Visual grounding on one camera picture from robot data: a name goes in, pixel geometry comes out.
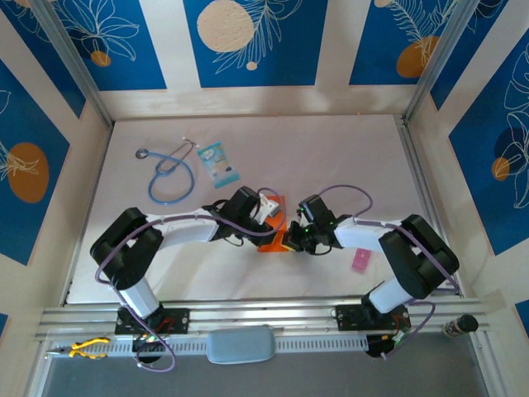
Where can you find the orange paper sheet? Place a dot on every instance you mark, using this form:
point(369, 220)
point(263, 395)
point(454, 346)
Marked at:
point(273, 248)

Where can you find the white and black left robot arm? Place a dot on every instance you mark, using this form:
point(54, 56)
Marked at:
point(186, 229)

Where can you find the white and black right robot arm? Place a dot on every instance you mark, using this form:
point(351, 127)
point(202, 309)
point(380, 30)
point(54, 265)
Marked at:
point(363, 237)

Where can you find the light blue snack packet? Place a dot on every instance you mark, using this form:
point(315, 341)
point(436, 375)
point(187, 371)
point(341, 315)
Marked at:
point(219, 165)

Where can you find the grey blue pad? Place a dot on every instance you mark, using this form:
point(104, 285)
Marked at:
point(239, 345)

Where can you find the yellow power connector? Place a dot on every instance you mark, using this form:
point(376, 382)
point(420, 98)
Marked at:
point(386, 338)

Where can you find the blue stethoscope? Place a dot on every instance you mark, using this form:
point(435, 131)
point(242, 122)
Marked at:
point(142, 153)

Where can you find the small bottle with dark cap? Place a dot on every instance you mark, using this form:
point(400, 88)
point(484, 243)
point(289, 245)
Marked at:
point(460, 324)

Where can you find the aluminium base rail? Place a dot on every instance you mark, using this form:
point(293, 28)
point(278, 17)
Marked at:
point(256, 312)

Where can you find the aluminium table side rail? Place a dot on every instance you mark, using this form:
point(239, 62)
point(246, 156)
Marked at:
point(425, 186)

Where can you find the aluminium frame post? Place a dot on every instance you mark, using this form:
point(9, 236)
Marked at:
point(70, 58)
point(438, 58)

